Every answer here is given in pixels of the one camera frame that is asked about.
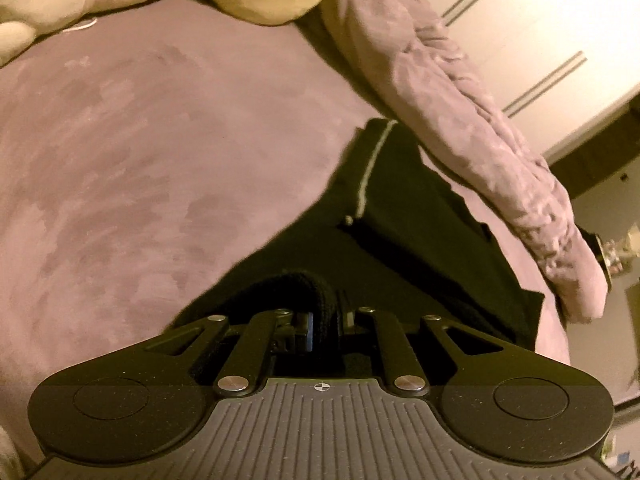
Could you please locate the bed with purple sheet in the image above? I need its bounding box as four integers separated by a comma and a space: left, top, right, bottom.
0, 0, 572, 461

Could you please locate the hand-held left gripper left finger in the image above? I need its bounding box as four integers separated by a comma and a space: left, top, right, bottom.
142, 307, 316, 397

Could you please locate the wrapped flower bouquet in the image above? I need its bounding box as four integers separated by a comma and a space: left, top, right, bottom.
600, 230, 640, 281

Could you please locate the black knit sweater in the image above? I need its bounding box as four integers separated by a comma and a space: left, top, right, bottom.
170, 117, 546, 361

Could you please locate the white wardrobe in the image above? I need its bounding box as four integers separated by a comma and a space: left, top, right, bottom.
380, 0, 640, 161

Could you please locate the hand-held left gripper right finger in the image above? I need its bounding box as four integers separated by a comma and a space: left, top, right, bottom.
340, 306, 506, 397

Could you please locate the crumpled purple duvet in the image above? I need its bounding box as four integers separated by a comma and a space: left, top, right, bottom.
320, 0, 612, 325

